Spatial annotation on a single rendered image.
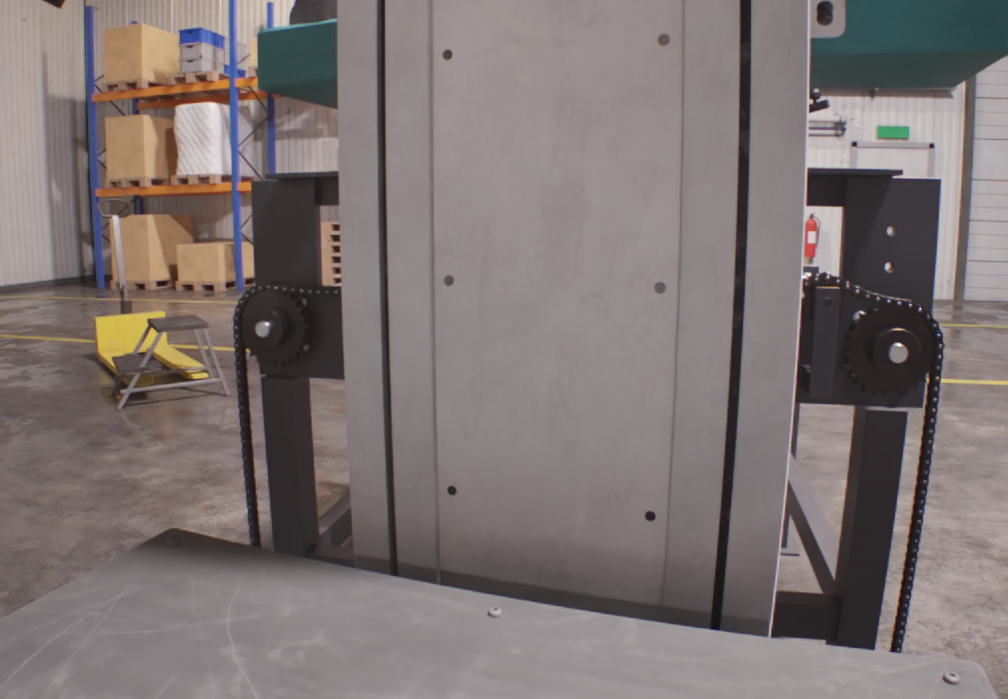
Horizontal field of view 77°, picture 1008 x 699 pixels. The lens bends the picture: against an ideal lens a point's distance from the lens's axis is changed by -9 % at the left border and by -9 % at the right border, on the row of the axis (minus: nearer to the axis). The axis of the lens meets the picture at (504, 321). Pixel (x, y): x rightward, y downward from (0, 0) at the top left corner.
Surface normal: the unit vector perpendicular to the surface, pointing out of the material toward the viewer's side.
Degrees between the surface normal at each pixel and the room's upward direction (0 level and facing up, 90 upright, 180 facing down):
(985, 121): 90
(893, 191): 90
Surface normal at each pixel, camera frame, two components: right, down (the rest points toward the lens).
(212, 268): -0.22, 0.14
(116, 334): 0.65, 0.11
